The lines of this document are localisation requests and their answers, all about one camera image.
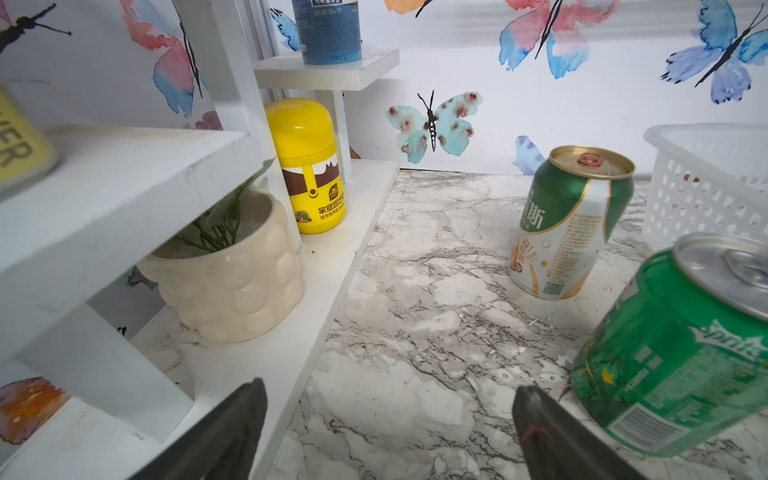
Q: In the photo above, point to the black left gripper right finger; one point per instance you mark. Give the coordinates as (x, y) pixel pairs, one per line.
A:
(557, 446)

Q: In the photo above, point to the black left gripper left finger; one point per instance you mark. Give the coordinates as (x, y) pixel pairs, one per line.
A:
(222, 445)

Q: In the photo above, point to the green soda can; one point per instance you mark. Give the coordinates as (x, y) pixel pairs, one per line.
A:
(682, 354)

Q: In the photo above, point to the green gold-top beer can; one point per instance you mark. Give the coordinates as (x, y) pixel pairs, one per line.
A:
(576, 199)

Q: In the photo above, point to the white plastic basket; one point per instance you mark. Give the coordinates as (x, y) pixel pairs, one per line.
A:
(707, 177)

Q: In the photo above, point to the cream bubble plant pot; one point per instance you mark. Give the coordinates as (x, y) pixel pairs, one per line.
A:
(240, 292)

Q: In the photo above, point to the white stepped shelf unit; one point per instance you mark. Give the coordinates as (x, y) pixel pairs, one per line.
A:
(156, 115)

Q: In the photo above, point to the yellow labelled jar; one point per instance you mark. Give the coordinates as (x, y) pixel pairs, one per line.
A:
(26, 153)

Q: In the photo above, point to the blue tin can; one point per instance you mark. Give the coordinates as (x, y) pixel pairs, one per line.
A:
(329, 31)

